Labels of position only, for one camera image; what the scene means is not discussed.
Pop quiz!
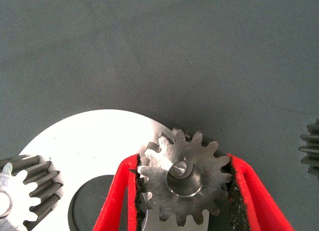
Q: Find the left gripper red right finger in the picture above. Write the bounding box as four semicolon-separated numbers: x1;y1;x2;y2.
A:
220;153;296;231

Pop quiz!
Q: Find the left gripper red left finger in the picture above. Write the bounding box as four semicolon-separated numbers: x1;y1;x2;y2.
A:
92;153;147;231

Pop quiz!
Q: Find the small steel gear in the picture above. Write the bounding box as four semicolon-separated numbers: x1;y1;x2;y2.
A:
137;127;234;228
0;155;63;231

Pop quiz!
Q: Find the large steel gear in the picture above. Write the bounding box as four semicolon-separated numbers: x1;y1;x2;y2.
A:
298;118;319;180

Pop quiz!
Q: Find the round metal plate with pins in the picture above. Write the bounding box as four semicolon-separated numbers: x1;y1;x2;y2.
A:
18;109;210;231

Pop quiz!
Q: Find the dark grey table cloth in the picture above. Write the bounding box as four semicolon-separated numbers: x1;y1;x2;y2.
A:
0;0;319;231

